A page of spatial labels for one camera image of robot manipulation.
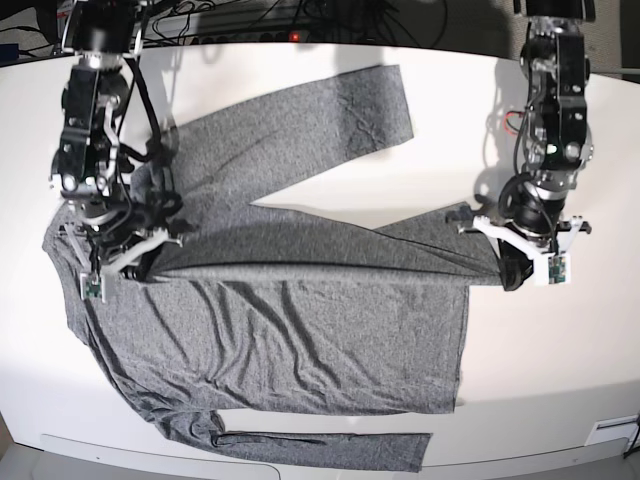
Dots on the white label sticker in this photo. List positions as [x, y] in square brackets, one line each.
[626, 428]

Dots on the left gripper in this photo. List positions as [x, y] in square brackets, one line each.
[533, 202]

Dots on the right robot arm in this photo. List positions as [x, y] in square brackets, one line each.
[111, 165]

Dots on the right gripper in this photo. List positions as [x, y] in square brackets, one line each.
[114, 221]

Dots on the power strip with red light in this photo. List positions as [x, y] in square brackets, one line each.
[200, 28]

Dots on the grey long-sleeve T-shirt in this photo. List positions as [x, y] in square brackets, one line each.
[281, 311]

